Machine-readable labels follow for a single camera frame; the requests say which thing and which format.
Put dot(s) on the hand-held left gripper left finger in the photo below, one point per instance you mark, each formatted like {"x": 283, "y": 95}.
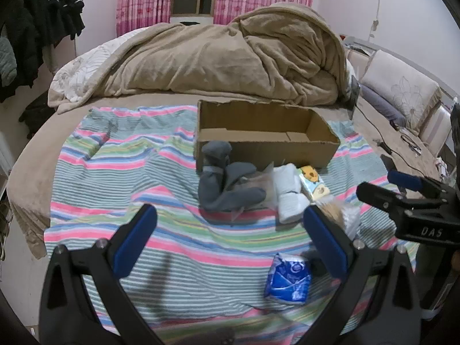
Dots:
{"x": 138, "y": 233}

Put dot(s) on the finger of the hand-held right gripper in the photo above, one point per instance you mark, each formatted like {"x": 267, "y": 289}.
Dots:
{"x": 404, "y": 180}
{"x": 377, "y": 196}

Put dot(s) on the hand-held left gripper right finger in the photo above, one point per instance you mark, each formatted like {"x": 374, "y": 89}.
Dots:
{"x": 325, "y": 240}

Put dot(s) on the round cotton swab container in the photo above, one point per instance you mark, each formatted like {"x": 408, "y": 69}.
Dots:
{"x": 345, "y": 219}

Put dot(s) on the white towel pack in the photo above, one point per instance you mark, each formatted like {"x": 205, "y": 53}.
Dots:
{"x": 291, "y": 201}

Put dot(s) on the yellow snack packet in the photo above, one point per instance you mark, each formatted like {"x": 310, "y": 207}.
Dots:
{"x": 316, "y": 187}

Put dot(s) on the blue tissue packet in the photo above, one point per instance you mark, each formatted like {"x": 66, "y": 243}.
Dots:
{"x": 287, "y": 280}

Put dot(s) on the clear plastic bag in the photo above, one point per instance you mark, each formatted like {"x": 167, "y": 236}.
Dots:
{"x": 264, "y": 181}

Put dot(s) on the grey socks pair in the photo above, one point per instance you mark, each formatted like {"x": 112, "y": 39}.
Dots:
{"x": 215, "y": 187}

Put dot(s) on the brown cardboard box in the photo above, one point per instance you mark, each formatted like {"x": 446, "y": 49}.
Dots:
{"x": 251, "y": 151}

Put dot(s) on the striped blanket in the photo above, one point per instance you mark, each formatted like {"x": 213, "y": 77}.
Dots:
{"x": 143, "y": 172}

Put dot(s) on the bed headboard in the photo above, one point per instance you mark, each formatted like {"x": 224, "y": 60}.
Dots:
{"x": 424, "y": 115}

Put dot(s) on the grey pillow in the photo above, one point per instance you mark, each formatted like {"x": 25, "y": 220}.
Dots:
{"x": 381, "y": 104}

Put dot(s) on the white floral pillow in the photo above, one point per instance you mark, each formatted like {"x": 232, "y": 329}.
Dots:
{"x": 402, "y": 86}

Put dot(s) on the black tablet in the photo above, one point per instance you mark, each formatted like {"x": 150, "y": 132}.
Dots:
{"x": 354, "y": 93}

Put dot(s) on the beige bed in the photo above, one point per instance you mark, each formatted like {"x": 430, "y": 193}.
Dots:
{"x": 32, "y": 172}

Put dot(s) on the white floral quilt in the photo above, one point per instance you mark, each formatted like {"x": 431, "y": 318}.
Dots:
{"x": 82, "y": 68}

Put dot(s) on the beige fleece duvet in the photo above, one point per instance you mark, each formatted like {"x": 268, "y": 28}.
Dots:
{"x": 215, "y": 61}

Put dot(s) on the black clothes pile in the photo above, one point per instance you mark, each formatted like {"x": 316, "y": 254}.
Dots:
{"x": 39, "y": 25}

